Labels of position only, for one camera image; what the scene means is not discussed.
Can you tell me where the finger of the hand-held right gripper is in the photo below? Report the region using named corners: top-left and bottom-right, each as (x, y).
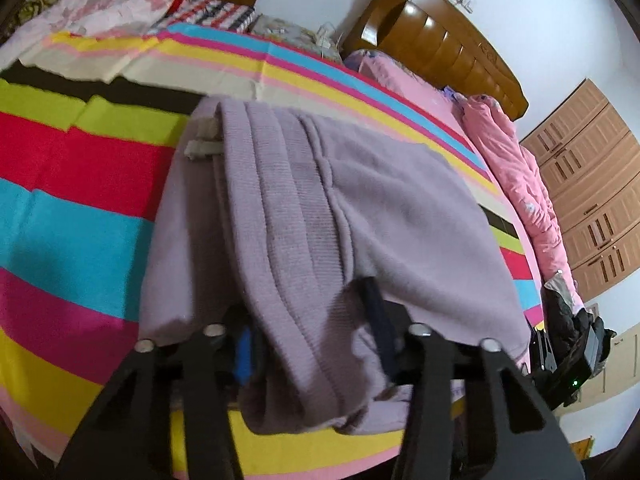
top-left (527, 327), bottom-right (557, 376)

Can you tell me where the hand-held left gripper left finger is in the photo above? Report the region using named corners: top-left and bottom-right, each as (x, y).
top-left (52, 305), bottom-right (266, 480)

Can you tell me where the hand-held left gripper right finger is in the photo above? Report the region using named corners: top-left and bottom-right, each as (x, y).
top-left (357, 276), bottom-right (586, 480)

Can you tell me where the lilac knitted sweater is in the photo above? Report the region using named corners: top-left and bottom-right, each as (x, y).
top-left (137, 96), bottom-right (532, 436)

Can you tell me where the light brown wooden wardrobe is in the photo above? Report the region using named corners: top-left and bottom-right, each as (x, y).
top-left (519, 77), bottom-right (640, 303)

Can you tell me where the pink padded quilt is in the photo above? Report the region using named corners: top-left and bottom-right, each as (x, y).
top-left (457, 92), bottom-right (583, 311)

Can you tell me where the rainbow striped bedsheet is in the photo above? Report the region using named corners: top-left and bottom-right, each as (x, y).
top-left (0, 22), bottom-right (546, 476)

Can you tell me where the pink bedsheet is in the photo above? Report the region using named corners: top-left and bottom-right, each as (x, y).
top-left (344, 50), bottom-right (543, 281)

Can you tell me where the glossy panelled wooden headboard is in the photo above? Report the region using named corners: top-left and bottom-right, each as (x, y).
top-left (341, 0), bottom-right (530, 122)

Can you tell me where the grey patterned pillow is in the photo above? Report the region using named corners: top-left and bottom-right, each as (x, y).
top-left (248, 12), bottom-right (346, 63)

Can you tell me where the red black striped pillow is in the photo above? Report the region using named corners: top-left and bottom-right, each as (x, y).
top-left (165, 0), bottom-right (257, 33)

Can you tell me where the pink floral quilt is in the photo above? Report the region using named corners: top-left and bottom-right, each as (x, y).
top-left (0, 0), bottom-right (201, 58)

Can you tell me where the dark yellow patterned cloth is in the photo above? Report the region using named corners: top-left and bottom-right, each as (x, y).
top-left (0, 0), bottom-right (61, 41)

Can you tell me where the white cable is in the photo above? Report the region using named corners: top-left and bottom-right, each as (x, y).
top-left (315, 22), bottom-right (346, 48)

